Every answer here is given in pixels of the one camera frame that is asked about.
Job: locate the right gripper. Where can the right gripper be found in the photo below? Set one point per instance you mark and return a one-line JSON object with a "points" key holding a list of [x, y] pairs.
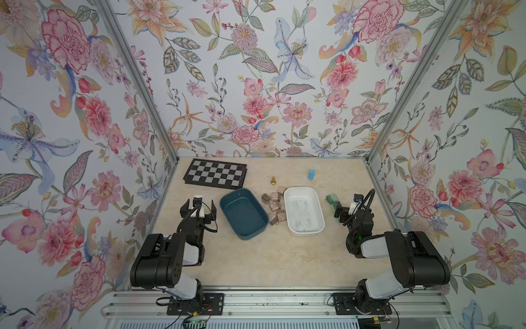
{"points": [[345, 212]]}

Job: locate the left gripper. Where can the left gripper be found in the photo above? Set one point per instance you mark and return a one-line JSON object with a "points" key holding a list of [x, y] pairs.
{"points": [[207, 218]]}

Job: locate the green plug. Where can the green plug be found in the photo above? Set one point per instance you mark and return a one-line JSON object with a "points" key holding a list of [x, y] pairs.
{"points": [[333, 201]]}

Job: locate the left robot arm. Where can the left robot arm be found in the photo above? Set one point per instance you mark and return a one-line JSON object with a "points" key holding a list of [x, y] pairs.
{"points": [[160, 262]]}

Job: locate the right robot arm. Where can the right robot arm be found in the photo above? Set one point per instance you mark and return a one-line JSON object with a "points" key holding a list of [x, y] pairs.
{"points": [[414, 261]]}

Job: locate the white storage box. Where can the white storage box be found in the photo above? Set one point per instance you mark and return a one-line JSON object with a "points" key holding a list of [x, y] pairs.
{"points": [[303, 211]]}

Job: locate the teal storage box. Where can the teal storage box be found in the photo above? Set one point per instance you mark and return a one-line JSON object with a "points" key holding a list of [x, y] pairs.
{"points": [[244, 213]]}

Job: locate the black white chessboard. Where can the black white chessboard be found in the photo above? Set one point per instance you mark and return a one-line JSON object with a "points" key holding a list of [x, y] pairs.
{"points": [[217, 174]]}

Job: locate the light blue cylinder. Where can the light blue cylinder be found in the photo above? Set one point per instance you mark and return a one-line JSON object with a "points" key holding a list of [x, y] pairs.
{"points": [[311, 174]]}

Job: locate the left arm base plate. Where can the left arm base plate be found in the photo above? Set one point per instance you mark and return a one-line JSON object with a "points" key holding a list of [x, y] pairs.
{"points": [[209, 304]]}

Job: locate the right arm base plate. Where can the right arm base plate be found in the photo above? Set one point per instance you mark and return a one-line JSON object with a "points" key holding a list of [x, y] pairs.
{"points": [[351, 304]]}

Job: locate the aluminium front rail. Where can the aluminium front rail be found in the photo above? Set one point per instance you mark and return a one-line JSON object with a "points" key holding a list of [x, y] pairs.
{"points": [[262, 302]]}

